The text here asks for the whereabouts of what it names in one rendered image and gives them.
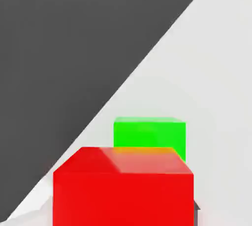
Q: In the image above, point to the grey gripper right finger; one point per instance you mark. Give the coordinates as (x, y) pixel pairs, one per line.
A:
(196, 213)

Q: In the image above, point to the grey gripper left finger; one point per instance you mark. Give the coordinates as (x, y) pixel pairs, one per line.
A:
(42, 218)

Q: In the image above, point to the small red cube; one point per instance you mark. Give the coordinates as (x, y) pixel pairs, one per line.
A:
(122, 198)

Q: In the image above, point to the small green cube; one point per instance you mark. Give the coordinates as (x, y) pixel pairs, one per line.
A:
(149, 134)

